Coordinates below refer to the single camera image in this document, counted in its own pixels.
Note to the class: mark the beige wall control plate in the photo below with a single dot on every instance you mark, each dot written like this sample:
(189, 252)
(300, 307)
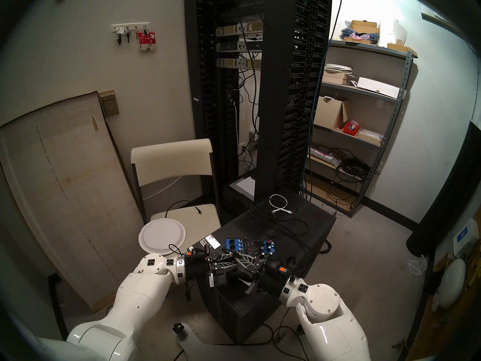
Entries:
(109, 106)

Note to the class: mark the blue black audio mixer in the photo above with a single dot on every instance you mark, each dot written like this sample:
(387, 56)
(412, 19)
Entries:
(233, 245)

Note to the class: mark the red key tag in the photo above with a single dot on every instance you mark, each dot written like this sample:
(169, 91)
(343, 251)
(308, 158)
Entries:
(145, 38)

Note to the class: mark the white flat box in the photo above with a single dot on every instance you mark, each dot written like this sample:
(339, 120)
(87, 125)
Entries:
(377, 86)

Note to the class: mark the white plastic bag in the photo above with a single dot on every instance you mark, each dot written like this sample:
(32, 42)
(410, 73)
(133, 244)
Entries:
(392, 31)

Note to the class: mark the grey metal shelving unit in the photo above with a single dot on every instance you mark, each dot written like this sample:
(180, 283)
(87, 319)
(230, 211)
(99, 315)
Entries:
(368, 48)

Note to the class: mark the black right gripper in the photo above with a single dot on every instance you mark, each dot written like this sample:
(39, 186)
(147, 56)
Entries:
(276, 279)

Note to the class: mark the beige box stack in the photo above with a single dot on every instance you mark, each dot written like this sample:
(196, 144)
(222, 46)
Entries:
(336, 78)

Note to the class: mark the black computer tower case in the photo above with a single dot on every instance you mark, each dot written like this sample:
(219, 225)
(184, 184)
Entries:
(233, 319)

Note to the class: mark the grey rack-mounted switch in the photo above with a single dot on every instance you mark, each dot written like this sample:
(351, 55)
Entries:
(235, 63)
(236, 30)
(236, 47)

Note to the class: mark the flat tan box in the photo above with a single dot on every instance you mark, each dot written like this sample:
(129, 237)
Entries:
(370, 137)

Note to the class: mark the pink white package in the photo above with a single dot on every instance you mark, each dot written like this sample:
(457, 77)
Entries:
(323, 156)

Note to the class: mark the large cardboard panel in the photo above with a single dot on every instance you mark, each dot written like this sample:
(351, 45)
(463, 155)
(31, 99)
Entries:
(67, 194)

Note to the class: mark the white key hook rack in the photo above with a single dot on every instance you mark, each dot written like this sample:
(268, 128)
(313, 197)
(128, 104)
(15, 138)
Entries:
(124, 26)

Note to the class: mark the white round plate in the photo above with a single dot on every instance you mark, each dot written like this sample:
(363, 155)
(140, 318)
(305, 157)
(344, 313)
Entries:
(161, 236)

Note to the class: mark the grey flat box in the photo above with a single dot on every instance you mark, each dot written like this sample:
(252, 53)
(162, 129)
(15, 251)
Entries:
(244, 185)

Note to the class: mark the colourful package pile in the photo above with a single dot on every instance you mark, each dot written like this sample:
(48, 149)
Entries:
(351, 37)

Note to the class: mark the black knob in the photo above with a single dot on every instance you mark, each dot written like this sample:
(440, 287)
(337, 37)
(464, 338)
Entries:
(178, 328)

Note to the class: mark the black server rack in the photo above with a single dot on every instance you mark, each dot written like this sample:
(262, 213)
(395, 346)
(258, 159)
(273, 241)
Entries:
(274, 100)

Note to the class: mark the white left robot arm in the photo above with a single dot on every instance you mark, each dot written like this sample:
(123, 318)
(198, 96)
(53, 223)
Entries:
(139, 304)

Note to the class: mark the cream folding chair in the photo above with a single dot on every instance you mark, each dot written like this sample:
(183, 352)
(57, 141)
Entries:
(171, 159)

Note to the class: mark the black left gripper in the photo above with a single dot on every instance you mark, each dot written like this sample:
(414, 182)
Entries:
(197, 268)

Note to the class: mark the open cardboard box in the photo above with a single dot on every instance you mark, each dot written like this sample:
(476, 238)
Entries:
(327, 114)

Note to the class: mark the white oval device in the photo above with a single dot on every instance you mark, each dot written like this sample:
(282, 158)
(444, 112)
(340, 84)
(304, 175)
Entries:
(451, 283)

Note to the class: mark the small red box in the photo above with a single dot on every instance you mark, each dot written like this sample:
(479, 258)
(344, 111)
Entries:
(351, 129)

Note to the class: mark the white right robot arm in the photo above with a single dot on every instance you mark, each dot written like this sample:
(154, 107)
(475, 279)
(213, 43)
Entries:
(327, 311)

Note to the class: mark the brown cardboard box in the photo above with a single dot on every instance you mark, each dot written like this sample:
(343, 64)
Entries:
(363, 27)

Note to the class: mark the white router blue label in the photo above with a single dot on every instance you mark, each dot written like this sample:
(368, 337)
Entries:
(465, 238)

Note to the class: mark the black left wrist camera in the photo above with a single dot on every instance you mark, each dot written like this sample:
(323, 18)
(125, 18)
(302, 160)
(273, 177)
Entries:
(198, 251)

